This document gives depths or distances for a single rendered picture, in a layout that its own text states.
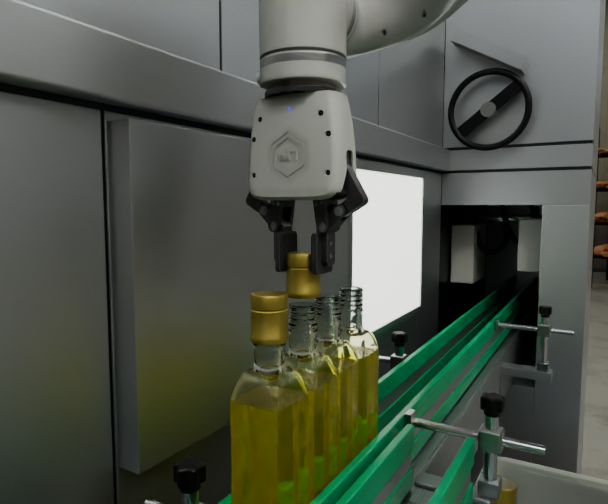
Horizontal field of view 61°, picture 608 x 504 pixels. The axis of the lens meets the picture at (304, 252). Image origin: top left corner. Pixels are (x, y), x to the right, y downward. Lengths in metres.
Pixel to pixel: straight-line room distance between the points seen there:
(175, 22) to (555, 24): 1.12
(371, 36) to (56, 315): 0.42
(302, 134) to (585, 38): 1.14
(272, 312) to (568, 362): 1.17
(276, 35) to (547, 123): 1.09
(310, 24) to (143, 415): 0.40
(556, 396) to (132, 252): 1.27
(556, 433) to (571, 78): 0.92
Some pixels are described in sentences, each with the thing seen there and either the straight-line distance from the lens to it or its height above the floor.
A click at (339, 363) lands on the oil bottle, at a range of 0.56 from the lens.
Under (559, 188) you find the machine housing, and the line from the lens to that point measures 1.49.
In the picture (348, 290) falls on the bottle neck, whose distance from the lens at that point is 0.61.
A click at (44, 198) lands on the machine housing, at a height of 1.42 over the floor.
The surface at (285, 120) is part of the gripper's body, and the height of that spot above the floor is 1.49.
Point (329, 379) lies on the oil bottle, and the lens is 0.53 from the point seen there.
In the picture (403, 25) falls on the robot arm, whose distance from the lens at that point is 0.59.
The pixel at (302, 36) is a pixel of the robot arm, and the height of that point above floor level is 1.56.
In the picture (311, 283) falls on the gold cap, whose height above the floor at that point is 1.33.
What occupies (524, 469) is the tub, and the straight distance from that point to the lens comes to 0.93.
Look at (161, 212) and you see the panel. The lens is 0.53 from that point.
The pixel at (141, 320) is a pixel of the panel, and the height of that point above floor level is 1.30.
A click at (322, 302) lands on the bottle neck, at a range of 0.56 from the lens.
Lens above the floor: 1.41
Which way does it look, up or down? 5 degrees down
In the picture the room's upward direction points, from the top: straight up
